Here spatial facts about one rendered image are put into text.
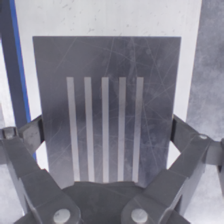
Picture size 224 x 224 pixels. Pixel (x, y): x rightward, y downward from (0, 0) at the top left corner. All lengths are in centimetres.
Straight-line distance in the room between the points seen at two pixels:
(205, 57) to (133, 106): 153
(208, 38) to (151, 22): 145
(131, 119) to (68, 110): 6
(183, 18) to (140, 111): 15
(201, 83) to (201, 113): 28
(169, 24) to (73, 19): 13
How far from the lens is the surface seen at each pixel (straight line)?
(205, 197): 229
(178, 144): 17
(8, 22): 96
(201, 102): 171
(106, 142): 17
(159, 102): 16
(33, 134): 17
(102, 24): 24
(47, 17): 26
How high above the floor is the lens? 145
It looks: 74 degrees down
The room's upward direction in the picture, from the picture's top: 179 degrees clockwise
